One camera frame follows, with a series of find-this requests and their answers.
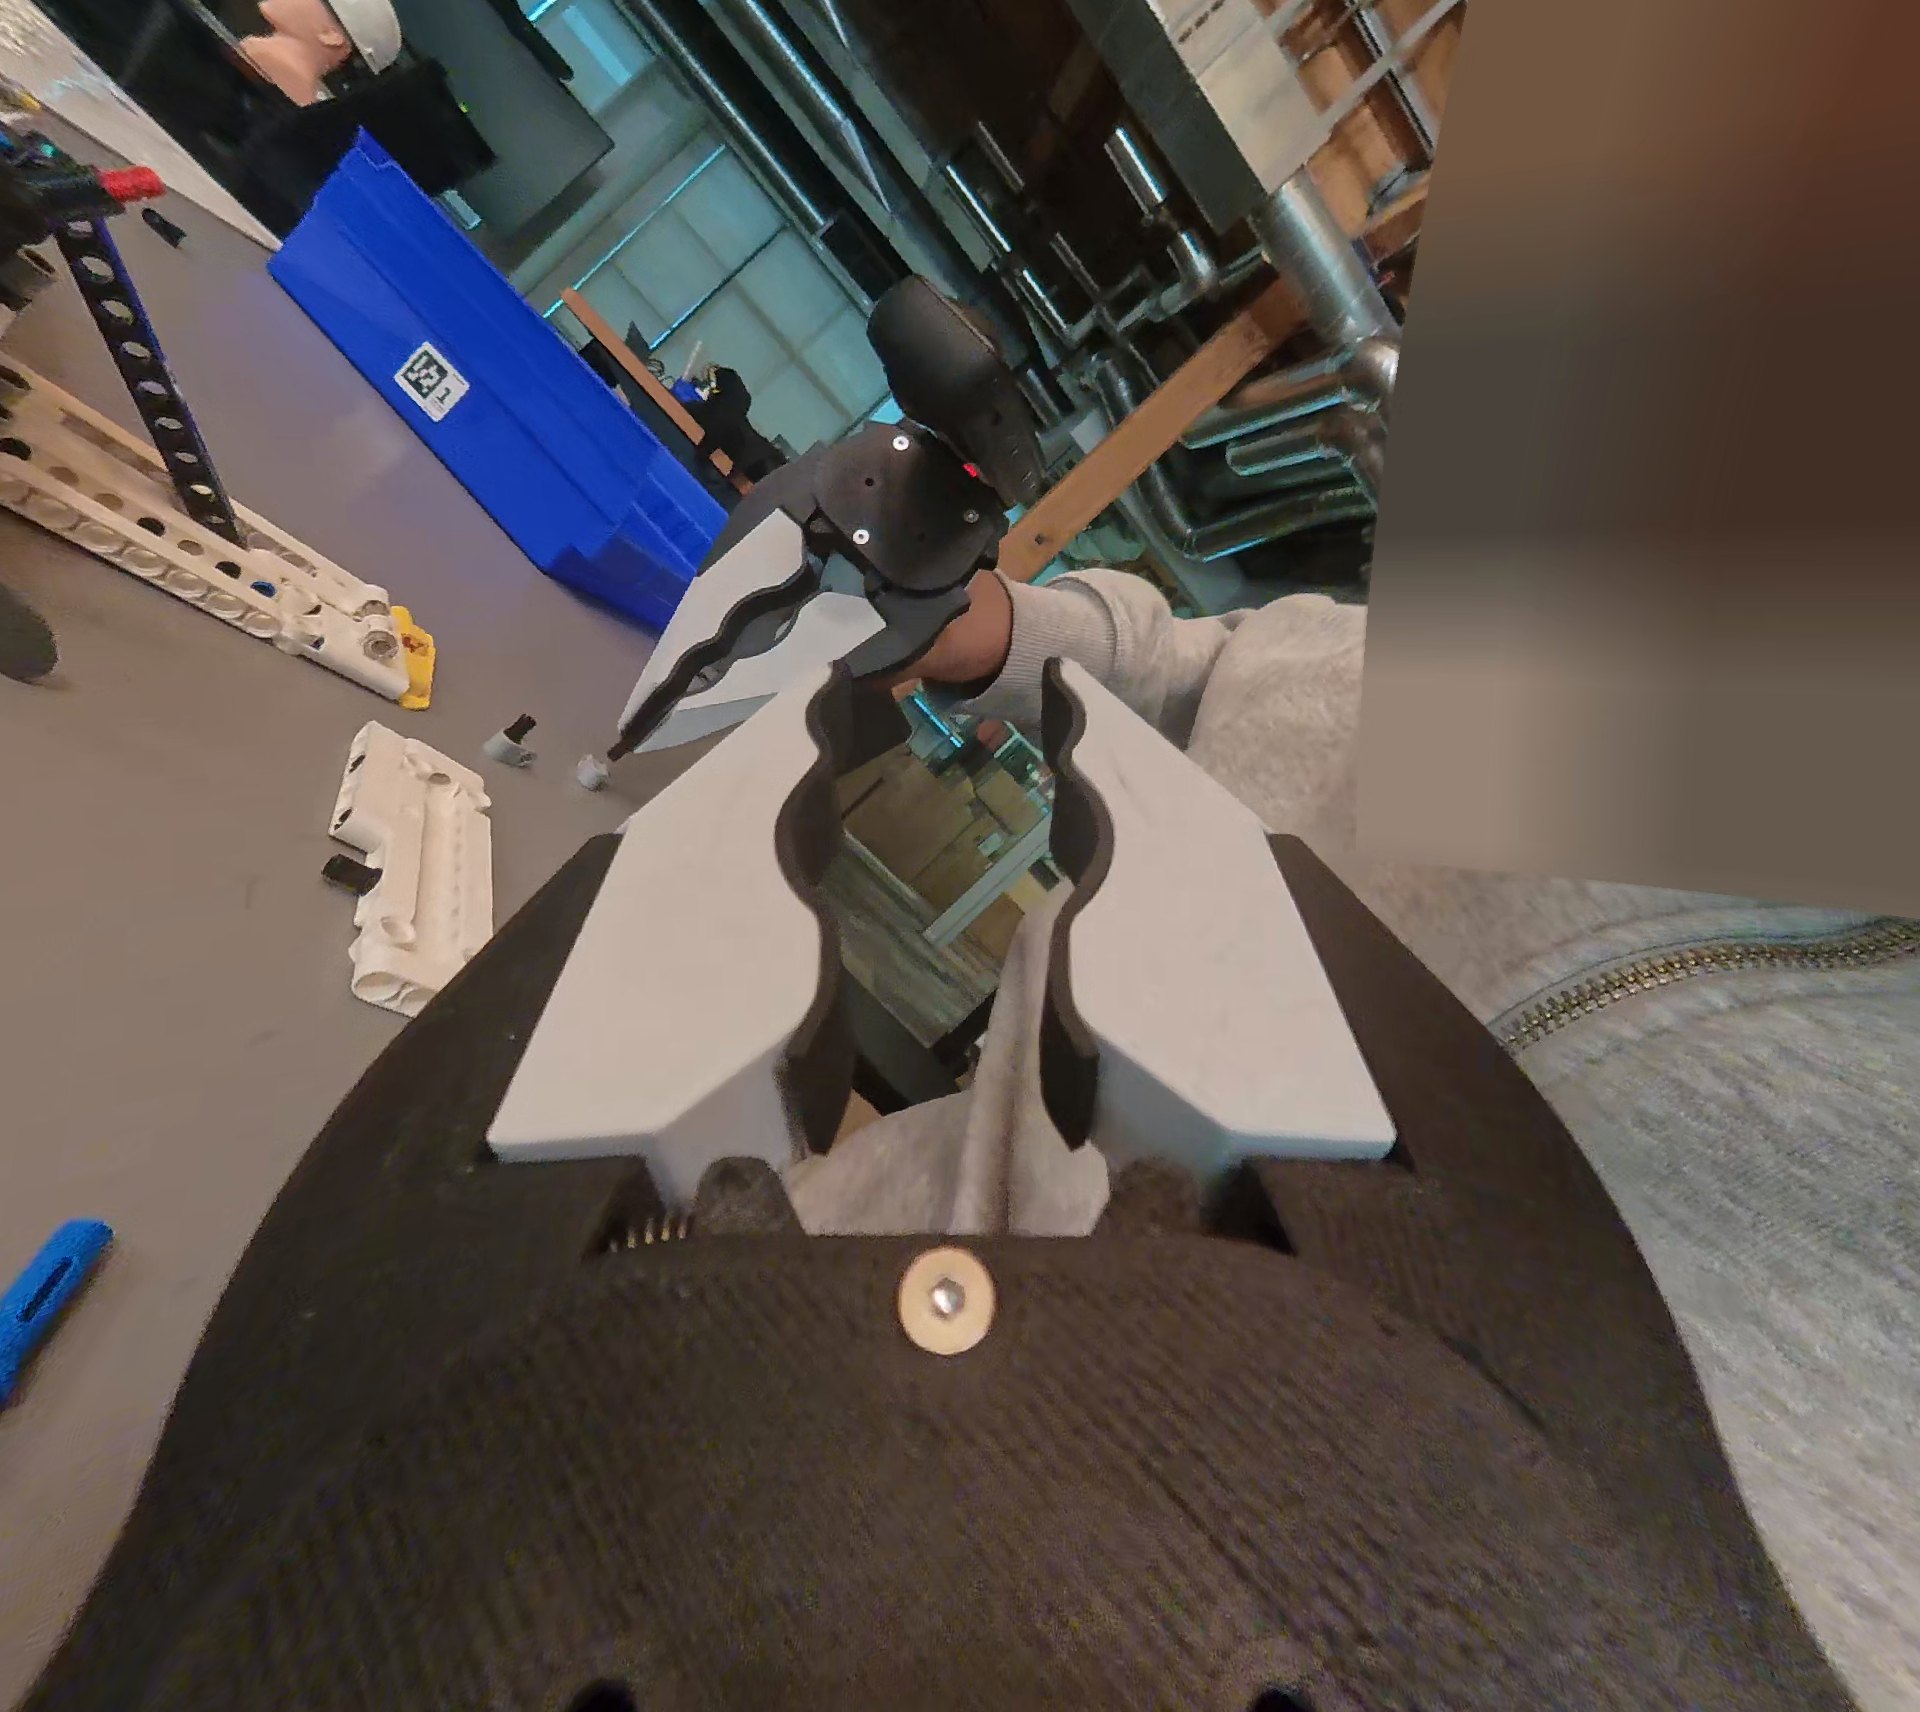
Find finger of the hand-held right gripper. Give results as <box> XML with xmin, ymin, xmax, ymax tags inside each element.
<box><xmin>637</xmin><ymin>587</ymin><xmax>891</xmax><ymax>759</ymax></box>
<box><xmin>613</xmin><ymin>509</ymin><xmax>825</xmax><ymax>763</ymax></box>

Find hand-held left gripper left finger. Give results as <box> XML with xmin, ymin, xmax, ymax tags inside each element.
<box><xmin>484</xmin><ymin>666</ymin><xmax>861</xmax><ymax>1213</ymax></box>

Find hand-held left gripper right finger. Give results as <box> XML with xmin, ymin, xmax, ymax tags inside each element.
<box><xmin>1039</xmin><ymin>659</ymin><xmax>1402</xmax><ymax>1216</ymax></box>

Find person's right forearm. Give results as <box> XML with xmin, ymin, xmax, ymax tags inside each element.
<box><xmin>960</xmin><ymin>564</ymin><xmax>1375</xmax><ymax>890</ymax></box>

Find white lego panel assembly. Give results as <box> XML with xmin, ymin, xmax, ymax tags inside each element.
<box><xmin>324</xmin><ymin>719</ymin><xmax>498</xmax><ymax>1020</ymax></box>

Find lego airplane model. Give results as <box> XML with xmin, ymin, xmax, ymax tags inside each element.
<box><xmin>0</xmin><ymin>129</ymin><xmax>440</xmax><ymax>712</ymax></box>

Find blue lego piece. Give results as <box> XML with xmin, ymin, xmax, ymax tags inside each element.
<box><xmin>0</xmin><ymin>1216</ymin><xmax>117</xmax><ymax>1413</ymax></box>

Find person's right hand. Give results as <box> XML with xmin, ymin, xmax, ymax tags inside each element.
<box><xmin>896</xmin><ymin>574</ymin><xmax>1027</xmax><ymax>698</ymax></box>

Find black desk equipment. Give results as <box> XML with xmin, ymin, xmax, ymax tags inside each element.
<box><xmin>696</xmin><ymin>359</ymin><xmax>791</xmax><ymax>484</ymax></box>

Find blue plastic bin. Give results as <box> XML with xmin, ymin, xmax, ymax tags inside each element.
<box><xmin>267</xmin><ymin>125</ymin><xmax>738</xmax><ymax>635</ymax></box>

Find stack of cardboard boxes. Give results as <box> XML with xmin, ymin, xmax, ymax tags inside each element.
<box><xmin>832</xmin><ymin>729</ymin><xmax>1060</xmax><ymax>951</ymax></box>

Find background work table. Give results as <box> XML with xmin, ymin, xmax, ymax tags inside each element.
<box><xmin>559</xmin><ymin>286</ymin><xmax>753</xmax><ymax>501</ymax></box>

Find wooden ceiling beam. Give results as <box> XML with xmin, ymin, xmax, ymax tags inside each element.
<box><xmin>996</xmin><ymin>273</ymin><xmax>1314</xmax><ymax>585</ymax></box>

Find black display screen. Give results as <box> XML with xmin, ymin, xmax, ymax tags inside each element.
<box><xmin>353</xmin><ymin>0</ymin><xmax>618</xmax><ymax>243</ymax></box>

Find white hard hat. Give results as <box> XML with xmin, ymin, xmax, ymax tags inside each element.
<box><xmin>296</xmin><ymin>0</ymin><xmax>408</xmax><ymax>81</ymax></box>

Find mannequin bust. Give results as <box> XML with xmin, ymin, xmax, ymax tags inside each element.
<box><xmin>233</xmin><ymin>0</ymin><xmax>500</xmax><ymax>232</ymax></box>

